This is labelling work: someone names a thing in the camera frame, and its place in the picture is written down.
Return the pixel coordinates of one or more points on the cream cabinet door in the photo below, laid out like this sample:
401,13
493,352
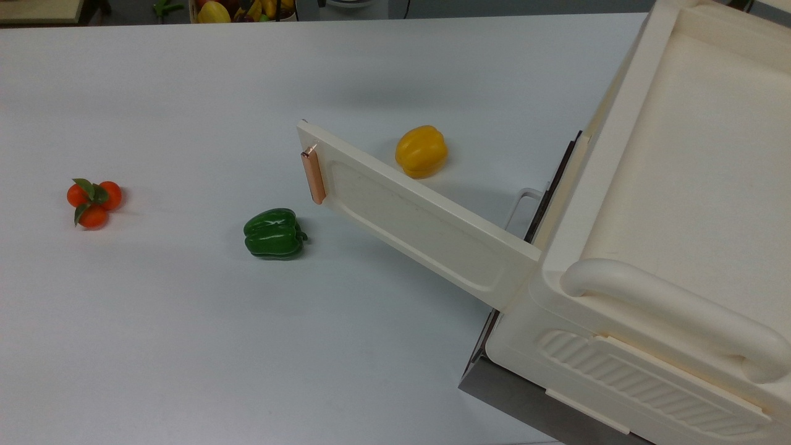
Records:
420,222

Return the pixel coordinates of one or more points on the cream toy kitchen cabinet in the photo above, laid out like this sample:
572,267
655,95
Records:
680,154

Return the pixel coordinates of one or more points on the yellow bell pepper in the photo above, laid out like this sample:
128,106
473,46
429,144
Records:
421,151

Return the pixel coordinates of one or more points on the green bell pepper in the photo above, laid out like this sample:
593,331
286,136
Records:
273,233

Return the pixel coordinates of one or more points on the yellow banana bunch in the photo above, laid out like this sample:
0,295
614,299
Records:
254,8

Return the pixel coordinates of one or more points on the fruit basket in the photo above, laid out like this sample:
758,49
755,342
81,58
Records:
244,9

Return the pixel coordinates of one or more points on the yellow fruit in basket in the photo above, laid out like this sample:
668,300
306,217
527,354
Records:
213,13

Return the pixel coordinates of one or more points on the orange tangerine cluster with leaves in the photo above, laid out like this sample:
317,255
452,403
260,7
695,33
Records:
94,201

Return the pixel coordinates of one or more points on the green plastic vegetable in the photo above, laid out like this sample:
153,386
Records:
165,7

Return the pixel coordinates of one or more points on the wooden side table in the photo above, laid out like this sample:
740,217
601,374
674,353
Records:
37,9

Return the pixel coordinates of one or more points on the steel base plate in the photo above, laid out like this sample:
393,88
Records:
513,395

